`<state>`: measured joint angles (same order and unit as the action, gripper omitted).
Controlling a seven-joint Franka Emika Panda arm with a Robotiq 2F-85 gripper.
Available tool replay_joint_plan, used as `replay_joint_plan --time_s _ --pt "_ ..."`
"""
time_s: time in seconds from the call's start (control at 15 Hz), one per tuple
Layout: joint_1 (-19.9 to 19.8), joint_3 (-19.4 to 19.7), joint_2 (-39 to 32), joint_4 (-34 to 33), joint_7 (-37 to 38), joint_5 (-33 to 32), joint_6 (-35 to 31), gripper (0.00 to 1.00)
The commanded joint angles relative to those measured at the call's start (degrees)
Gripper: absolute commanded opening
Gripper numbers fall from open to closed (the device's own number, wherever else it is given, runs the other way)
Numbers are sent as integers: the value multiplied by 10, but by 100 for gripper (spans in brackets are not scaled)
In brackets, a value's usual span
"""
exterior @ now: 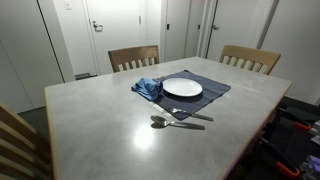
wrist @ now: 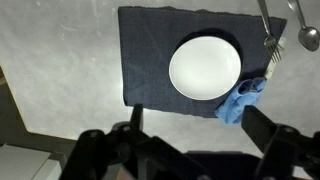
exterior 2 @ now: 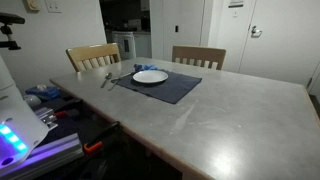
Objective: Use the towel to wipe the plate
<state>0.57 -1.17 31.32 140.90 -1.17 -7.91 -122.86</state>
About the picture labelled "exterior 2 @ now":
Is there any white kitchen appliance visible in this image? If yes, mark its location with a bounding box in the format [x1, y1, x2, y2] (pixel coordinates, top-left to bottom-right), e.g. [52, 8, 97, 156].
[112, 31, 136, 59]

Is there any beige thermostat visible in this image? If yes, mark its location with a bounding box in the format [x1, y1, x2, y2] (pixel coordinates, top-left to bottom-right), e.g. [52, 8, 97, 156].
[23, 0, 40, 12]

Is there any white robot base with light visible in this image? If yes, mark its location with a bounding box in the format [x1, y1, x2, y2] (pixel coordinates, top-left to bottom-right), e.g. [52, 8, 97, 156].
[0, 56, 48, 176]

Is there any orange black clamp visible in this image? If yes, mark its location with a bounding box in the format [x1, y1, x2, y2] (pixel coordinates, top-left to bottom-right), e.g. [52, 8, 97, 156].
[83, 121, 120, 154]

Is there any right wooden chair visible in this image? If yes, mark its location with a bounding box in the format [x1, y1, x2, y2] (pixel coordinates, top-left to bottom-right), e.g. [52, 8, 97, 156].
[172, 46, 226, 70]

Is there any blue towel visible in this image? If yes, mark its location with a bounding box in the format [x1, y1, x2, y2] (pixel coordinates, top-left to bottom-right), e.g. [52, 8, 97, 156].
[134, 64, 158, 72]

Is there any white round plate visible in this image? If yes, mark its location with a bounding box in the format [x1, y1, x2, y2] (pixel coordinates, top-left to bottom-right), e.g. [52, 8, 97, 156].
[133, 70, 168, 84]

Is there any silver spoon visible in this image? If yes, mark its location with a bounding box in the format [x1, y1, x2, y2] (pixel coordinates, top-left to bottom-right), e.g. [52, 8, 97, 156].
[100, 72, 113, 88]

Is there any left wooden chair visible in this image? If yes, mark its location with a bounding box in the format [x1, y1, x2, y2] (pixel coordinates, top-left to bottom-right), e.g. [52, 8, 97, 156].
[66, 43, 122, 72]

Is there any black camera on mount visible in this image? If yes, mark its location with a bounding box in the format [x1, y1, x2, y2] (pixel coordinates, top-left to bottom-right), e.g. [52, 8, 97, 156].
[0, 12, 25, 50]

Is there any silver door handle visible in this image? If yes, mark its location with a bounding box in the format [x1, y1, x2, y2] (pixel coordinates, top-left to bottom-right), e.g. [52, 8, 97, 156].
[251, 26, 262, 38]

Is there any wooden chair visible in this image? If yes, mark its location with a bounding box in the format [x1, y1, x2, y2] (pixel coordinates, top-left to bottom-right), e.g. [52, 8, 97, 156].
[172, 46, 226, 70]
[66, 43, 122, 72]

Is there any aluminium extrusion rail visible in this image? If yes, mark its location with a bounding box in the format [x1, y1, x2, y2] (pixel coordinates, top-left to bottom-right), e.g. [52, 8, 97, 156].
[0, 133, 84, 180]

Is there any blue tissue box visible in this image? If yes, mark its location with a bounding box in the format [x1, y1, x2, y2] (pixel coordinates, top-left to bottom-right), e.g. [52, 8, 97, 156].
[25, 85, 60, 101]

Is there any silver knife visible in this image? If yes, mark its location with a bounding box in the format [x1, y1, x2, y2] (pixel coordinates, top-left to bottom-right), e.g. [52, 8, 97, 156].
[111, 72, 134, 83]

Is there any dark blue placemat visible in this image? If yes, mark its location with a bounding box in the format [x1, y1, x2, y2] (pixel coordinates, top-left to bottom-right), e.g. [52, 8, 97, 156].
[118, 71, 202, 104]

